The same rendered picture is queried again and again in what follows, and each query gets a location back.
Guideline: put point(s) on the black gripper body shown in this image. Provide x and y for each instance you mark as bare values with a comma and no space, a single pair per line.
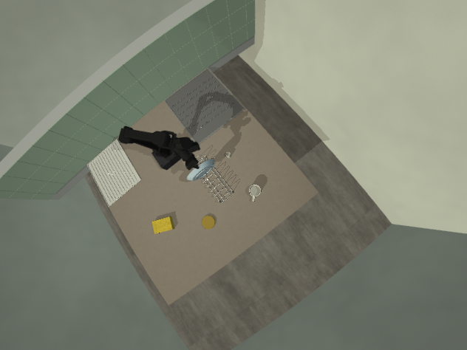
190,160

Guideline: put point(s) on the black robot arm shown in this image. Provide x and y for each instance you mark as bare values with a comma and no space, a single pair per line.
158,141

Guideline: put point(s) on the yellow sponge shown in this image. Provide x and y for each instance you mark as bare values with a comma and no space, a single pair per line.
162,225

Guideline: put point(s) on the beige ribbed draining mat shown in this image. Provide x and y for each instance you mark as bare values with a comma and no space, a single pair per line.
113,172

